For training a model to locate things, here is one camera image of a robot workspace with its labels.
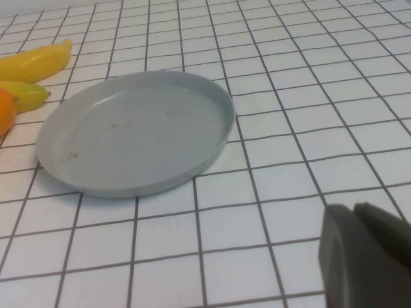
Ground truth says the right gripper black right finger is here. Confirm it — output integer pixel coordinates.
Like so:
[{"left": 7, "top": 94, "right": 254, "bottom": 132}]
[{"left": 354, "top": 201, "right": 411, "bottom": 267}]

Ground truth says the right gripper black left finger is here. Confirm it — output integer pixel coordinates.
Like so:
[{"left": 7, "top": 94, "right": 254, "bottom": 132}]
[{"left": 319, "top": 203, "right": 411, "bottom": 308}]

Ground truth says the yellow banana with green tip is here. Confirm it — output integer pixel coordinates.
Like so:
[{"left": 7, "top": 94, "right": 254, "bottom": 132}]
[{"left": 0, "top": 80, "right": 52, "bottom": 114}]

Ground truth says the orange blushed mango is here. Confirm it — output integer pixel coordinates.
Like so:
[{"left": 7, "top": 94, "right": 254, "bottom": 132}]
[{"left": 0, "top": 88, "right": 19, "bottom": 137}]

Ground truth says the yellow banana with long stem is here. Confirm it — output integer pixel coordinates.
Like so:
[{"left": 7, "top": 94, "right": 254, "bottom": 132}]
[{"left": 0, "top": 38, "right": 73, "bottom": 83}]

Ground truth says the grey round plate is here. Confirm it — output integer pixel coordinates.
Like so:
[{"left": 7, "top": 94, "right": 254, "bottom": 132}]
[{"left": 35, "top": 70, "right": 238, "bottom": 198}]

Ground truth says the white grid tablecloth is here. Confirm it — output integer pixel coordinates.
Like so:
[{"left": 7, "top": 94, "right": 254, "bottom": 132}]
[{"left": 0, "top": 0, "right": 411, "bottom": 308}]

